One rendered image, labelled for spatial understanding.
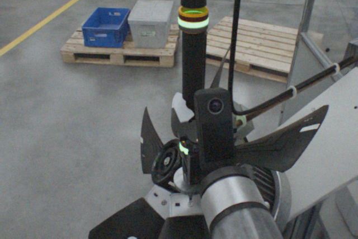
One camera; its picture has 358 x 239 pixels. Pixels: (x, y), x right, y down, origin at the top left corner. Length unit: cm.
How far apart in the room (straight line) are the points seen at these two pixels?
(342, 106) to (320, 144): 11
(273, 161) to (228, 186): 16
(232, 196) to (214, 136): 8
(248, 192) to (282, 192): 44
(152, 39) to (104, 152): 146
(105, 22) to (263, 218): 399
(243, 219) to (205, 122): 13
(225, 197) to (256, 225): 5
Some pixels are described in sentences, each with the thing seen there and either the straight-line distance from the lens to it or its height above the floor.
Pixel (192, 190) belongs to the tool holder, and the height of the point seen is 127.
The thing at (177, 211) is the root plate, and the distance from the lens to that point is 76.
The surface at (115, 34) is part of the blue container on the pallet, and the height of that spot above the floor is 30.
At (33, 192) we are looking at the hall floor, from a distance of 252.
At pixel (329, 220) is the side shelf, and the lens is 123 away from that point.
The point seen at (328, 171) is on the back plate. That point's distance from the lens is 85.
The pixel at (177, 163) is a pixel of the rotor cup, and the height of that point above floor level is 125.
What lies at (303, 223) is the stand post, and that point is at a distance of 106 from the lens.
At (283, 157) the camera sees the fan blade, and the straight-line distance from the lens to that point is 56.
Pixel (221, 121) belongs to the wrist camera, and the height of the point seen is 152.
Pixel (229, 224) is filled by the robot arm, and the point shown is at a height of 148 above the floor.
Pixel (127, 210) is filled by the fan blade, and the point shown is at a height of 107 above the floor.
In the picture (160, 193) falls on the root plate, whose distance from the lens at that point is 86.
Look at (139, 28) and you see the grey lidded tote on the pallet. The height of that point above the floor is 38.
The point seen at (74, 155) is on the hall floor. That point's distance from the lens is 267.
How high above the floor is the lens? 180
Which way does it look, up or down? 36 degrees down
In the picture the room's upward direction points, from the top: straight up
